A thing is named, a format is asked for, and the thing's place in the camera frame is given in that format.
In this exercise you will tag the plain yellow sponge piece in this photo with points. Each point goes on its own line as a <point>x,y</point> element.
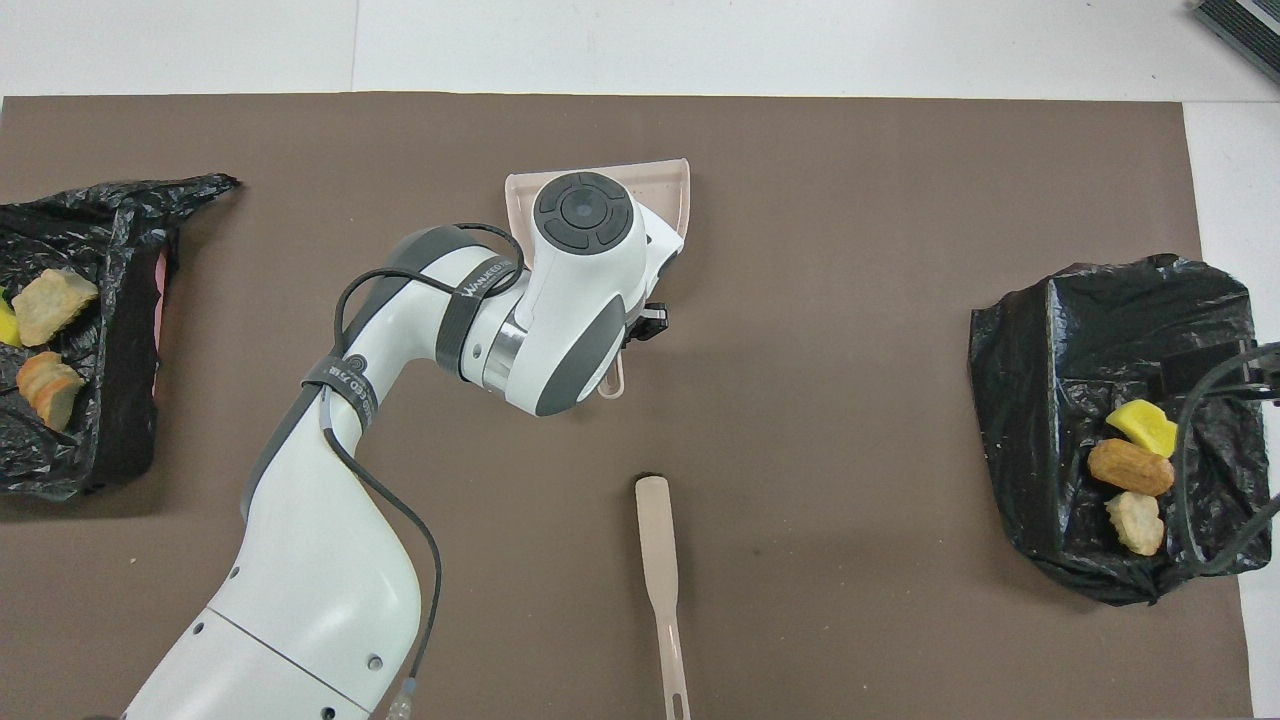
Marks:
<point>1145,427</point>

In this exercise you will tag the brown oval sponge piece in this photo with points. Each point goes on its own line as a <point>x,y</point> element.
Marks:
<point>1130,467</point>

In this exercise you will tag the beige hand brush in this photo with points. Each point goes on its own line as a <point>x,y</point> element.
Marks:
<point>655,540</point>

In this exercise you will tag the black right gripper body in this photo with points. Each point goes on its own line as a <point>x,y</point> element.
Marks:
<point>1262,372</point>

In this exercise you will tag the black-bagged bin with pink rim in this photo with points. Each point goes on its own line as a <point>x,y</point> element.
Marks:
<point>110,400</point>

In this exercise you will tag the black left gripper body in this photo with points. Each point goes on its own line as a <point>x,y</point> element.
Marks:
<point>648,322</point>

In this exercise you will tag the brown table mat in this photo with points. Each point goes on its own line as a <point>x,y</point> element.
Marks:
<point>800,150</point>

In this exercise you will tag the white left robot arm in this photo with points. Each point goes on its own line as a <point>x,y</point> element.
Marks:
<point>320,580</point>

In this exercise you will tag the beige plastic dustpan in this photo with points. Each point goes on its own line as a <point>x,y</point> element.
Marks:
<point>672,190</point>

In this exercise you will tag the small pale beige sponge chunk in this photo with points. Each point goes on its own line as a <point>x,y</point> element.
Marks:
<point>1136,522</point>

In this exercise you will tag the dark grey ribbed device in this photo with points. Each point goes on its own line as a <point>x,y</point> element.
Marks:
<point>1250,25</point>

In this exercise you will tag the yellow and green sponge piece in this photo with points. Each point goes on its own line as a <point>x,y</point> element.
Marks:
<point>6,322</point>

